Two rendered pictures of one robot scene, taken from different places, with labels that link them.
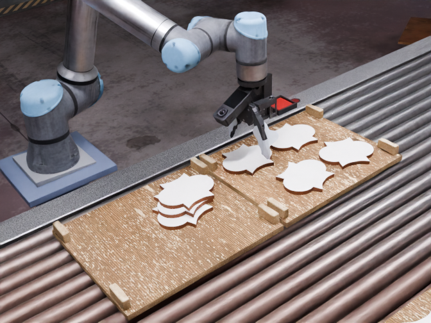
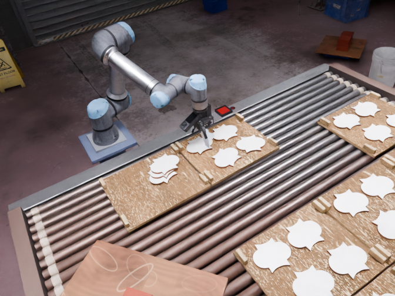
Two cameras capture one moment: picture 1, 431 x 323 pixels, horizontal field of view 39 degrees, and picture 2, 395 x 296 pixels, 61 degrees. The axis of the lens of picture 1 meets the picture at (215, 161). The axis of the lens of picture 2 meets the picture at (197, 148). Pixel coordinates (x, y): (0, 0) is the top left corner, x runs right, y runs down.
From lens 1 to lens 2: 0.35 m
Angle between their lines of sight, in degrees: 10
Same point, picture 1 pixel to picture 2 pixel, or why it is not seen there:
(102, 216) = (123, 175)
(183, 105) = not seen: hidden behind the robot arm
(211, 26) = (177, 81)
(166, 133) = (180, 104)
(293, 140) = (224, 135)
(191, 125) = not seen: hidden behind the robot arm
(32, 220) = (91, 174)
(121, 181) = (136, 154)
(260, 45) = (202, 93)
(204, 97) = not seen: hidden behind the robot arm
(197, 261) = (164, 204)
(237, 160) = (194, 145)
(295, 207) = (218, 175)
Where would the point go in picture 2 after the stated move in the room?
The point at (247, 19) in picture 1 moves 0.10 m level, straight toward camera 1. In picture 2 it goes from (195, 80) to (192, 93)
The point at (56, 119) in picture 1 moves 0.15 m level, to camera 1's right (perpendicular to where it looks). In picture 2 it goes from (104, 120) to (131, 118)
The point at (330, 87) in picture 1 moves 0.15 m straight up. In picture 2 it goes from (253, 100) to (253, 78)
